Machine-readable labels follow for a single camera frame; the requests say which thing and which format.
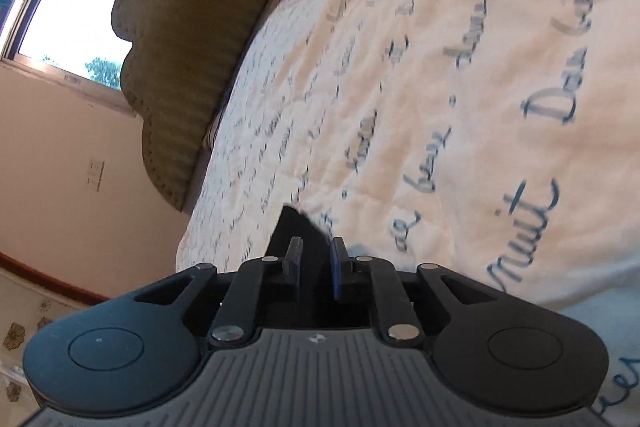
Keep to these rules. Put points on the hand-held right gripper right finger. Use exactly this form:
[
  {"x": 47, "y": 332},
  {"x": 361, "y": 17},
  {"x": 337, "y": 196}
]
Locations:
[{"x": 338, "y": 267}]

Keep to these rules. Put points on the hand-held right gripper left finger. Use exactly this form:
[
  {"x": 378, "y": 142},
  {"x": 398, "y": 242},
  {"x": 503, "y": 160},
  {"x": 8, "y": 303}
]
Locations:
[{"x": 294, "y": 257}]

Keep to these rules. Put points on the black pants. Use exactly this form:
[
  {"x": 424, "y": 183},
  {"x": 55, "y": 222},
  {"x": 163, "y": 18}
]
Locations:
[{"x": 297, "y": 227}]

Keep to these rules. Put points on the white script-print bedspread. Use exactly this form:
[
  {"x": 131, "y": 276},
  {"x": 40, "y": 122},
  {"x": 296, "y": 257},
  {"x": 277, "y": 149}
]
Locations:
[{"x": 450, "y": 82}]

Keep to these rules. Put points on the olive upholstered headboard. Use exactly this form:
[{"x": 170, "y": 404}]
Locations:
[{"x": 200, "y": 32}]

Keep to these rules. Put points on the red-brown wooden trim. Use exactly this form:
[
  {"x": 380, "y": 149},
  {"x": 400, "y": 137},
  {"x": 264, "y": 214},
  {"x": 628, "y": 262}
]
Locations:
[{"x": 50, "y": 281}]

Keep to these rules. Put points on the window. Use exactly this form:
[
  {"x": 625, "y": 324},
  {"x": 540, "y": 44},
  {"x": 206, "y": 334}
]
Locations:
[{"x": 75, "y": 22}]

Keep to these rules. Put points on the wall light switch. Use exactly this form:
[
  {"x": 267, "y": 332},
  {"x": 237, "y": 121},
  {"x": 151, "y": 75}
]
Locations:
[{"x": 95, "y": 175}]

